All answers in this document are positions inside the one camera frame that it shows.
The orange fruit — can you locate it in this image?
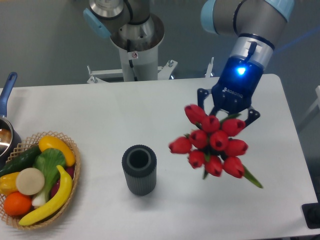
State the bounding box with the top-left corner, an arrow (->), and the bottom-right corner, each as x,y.
3,191 -> 32,216

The dark grey ribbed vase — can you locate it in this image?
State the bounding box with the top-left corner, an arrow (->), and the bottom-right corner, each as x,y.
121,144 -> 157,196

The green bok choy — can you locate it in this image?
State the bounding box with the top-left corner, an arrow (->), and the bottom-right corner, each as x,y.
32,148 -> 66,208

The woven wicker basket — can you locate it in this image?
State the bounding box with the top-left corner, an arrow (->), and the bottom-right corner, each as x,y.
0,131 -> 81,230

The beige round disc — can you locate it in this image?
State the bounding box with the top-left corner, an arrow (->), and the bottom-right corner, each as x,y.
15,167 -> 45,196

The black device at edge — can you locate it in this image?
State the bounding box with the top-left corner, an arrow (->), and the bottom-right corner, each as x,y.
301,202 -> 320,229

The yellow bell pepper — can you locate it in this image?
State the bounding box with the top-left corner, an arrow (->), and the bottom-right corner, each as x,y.
0,172 -> 20,196

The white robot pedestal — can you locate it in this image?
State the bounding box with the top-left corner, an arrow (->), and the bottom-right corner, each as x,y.
87,49 -> 178,84

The dark red vegetable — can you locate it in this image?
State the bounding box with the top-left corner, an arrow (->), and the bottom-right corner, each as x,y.
50,166 -> 75,199

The red tulip bouquet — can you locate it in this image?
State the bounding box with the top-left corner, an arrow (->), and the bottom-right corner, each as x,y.
168,104 -> 263,189

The yellow squash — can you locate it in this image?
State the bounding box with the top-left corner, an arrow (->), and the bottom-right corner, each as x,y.
38,135 -> 76,167

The blue handled saucepan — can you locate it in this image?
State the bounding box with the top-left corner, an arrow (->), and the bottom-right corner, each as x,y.
0,72 -> 22,169

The yellow banana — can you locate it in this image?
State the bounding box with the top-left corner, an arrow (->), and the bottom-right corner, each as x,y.
18,165 -> 73,226

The green cucumber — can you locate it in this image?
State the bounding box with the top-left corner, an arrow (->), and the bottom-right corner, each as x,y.
0,145 -> 41,177

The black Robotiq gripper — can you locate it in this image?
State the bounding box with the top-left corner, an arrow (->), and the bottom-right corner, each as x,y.
197,56 -> 264,129

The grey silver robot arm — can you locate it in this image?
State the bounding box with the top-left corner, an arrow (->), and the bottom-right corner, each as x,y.
83,0 -> 295,125

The white frame at right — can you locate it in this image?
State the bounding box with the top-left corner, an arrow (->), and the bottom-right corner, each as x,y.
296,85 -> 320,133

